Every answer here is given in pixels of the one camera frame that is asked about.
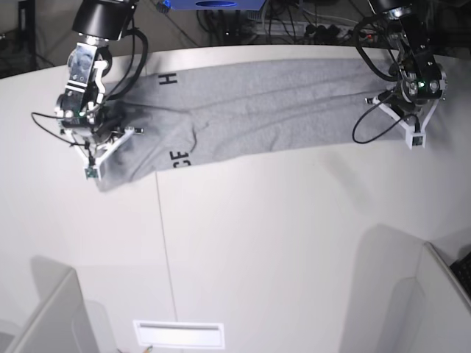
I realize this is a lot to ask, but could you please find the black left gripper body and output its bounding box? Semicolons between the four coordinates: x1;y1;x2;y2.
378;90;429;118

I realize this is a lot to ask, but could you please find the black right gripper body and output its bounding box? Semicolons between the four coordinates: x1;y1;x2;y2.
86;108;137;145

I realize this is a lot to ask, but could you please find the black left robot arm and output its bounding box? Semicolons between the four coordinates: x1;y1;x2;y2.
353;1;447;115

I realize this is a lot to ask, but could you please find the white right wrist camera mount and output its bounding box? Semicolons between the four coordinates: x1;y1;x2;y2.
64;126;136;180

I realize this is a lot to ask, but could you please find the black keyboard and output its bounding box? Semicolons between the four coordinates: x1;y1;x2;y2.
450;253;471;299

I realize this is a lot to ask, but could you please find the blue box under table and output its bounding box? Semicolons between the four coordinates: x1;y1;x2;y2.
163;0;265;11

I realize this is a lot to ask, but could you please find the white side desk right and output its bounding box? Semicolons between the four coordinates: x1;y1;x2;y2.
417;242;470;318

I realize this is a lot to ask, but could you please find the grey T-shirt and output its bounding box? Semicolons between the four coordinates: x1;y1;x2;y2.
96;59;403;192

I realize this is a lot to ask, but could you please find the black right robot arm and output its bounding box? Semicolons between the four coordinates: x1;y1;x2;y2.
54;1;149;144

